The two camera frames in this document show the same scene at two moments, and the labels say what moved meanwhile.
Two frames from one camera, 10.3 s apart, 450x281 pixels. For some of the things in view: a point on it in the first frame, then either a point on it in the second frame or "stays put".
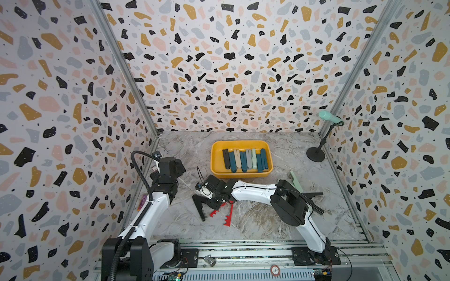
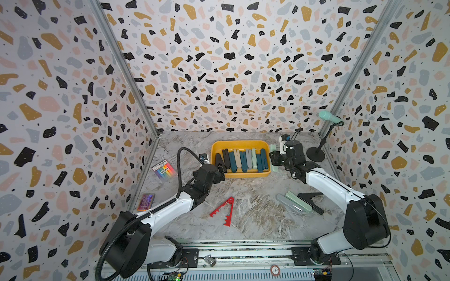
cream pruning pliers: x=237 y=153 stays put
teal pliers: x=244 y=161 stays put
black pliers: x=198 y=201 → x=219 y=161
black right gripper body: x=217 y=200 → x=285 y=160
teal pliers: x=232 y=161 stays put
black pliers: x=227 y=159 stays put
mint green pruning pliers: x=254 y=160 stays put
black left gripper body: x=181 y=169 → x=219 y=178
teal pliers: x=259 y=163 stays put
